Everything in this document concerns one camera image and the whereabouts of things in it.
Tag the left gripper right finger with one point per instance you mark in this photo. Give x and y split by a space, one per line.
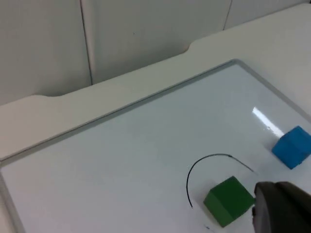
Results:
294 208

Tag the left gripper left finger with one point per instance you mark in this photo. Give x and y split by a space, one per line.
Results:
264 208

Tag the green cube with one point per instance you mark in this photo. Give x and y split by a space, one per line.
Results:
228 201

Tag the blue cube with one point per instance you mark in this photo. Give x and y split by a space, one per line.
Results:
292 150

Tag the grey-framed whiteboard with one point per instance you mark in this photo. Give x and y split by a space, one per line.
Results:
145 157

